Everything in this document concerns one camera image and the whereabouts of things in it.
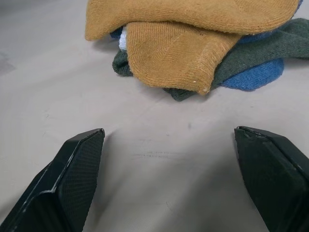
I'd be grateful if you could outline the dark green sock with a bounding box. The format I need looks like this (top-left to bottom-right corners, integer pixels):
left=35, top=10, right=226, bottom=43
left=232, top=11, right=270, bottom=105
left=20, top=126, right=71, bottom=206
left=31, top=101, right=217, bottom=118
left=112, top=18, right=309, bottom=102

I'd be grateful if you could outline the mustard yellow sock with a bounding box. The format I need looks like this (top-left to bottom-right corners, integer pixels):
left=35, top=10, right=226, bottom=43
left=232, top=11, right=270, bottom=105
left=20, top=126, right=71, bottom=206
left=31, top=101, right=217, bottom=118
left=126, top=21, right=242, bottom=96
left=84, top=0, right=309, bottom=41

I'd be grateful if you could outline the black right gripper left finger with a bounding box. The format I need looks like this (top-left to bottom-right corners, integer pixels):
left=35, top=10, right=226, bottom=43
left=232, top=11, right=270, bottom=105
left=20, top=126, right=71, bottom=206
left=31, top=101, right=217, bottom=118
left=0, top=128, right=105, bottom=232

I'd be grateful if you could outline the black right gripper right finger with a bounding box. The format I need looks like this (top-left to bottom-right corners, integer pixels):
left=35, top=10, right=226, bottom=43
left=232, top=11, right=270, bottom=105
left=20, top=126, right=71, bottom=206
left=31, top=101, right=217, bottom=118
left=234, top=126, right=309, bottom=232

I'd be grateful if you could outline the white sock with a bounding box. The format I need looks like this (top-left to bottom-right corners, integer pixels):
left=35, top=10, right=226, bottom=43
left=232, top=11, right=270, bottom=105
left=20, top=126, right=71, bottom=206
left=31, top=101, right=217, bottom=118
left=118, top=28, right=128, bottom=51

